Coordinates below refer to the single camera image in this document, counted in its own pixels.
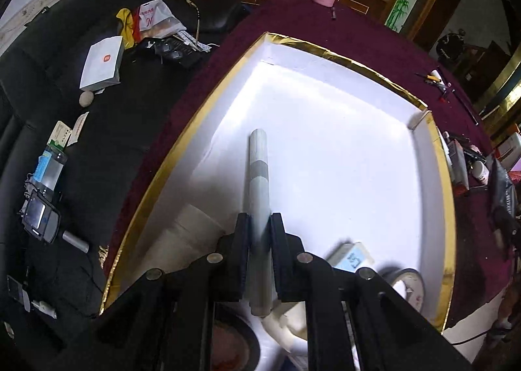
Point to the long black pen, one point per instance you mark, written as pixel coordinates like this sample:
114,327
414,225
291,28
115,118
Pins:
450,87

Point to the black tape roll red core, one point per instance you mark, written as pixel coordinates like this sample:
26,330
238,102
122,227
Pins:
234,344

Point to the clear water bottle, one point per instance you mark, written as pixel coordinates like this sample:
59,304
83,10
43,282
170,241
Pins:
48,170

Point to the white plastic bag red print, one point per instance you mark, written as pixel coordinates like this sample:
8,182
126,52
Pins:
157,21

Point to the black handheld device with screen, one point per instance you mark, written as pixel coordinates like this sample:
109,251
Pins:
40,218

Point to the yellow black pen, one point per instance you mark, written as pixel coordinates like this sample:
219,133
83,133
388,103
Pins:
429,77

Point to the blue white staples box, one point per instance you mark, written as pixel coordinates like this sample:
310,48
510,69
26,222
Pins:
350,257

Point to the gold-edged white cardboard box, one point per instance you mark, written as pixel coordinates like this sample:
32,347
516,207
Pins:
351,158

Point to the small silver medicine box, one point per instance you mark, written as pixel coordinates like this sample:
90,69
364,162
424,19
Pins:
409,284

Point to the long silver red box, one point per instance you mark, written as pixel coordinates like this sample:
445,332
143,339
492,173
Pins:
458,169

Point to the black leather sofa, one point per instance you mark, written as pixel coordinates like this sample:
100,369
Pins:
40,75

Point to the white tube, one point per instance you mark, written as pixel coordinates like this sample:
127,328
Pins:
260,285

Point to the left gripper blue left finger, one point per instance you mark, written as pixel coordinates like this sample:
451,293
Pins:
232,270

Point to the white box red logo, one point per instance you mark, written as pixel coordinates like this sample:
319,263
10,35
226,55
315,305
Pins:
101,68

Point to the black foil snack packet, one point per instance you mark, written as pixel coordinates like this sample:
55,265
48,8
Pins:
503,204

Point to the white labelled pill bottle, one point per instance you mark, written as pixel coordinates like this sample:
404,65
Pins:
286,324

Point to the yellow cloth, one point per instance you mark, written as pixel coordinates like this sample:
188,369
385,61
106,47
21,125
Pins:
127,30

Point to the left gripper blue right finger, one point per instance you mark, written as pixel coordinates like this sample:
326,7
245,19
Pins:
285,247

